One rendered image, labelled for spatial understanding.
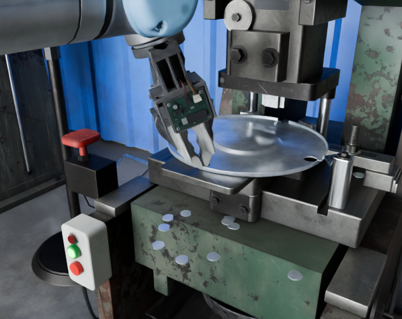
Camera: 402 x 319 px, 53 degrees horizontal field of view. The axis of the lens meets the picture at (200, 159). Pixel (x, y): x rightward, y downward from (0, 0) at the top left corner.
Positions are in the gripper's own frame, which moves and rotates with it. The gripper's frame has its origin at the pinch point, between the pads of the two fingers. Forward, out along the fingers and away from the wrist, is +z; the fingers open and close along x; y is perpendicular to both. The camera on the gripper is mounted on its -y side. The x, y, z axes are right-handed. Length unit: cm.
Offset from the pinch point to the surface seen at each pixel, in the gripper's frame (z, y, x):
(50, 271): 59, -77, -62
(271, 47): -10.4, -7.1, 18.1
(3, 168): 36, -144, -82
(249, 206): 13.7, -2.2, 5.3
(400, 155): 27, -15, 45
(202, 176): 1.3, 3.1, -0.9
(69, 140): -3.4, -23.3, -21.5
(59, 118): 8, -88, -34
